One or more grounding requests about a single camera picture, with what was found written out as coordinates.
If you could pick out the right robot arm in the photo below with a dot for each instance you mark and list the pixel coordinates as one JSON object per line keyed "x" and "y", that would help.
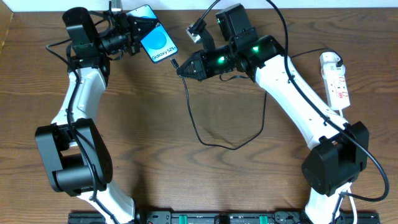
{"x": 338, "y": 149}

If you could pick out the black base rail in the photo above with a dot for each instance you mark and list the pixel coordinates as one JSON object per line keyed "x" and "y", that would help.
{"x": 165, "y": 217}

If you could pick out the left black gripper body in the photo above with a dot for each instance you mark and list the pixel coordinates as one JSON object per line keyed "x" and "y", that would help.
{"x": 133, "y": 34}

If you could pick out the white charger plug adapter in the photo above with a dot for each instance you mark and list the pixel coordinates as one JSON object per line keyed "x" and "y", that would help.
{"x": 331, "y": 65}

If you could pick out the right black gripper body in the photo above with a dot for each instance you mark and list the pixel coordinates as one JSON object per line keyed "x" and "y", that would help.
{"x": 201, "y": 65}

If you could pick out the white power strip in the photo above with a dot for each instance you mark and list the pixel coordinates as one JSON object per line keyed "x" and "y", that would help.
{"x": 336, "y": 92}

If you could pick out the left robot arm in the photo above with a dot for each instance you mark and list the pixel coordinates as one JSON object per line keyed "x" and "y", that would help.
{"x": 75, "y": 157}

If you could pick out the blue Galaxy smartphone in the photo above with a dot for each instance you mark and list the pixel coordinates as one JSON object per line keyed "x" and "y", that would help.
{"x": 157, "y": 43}

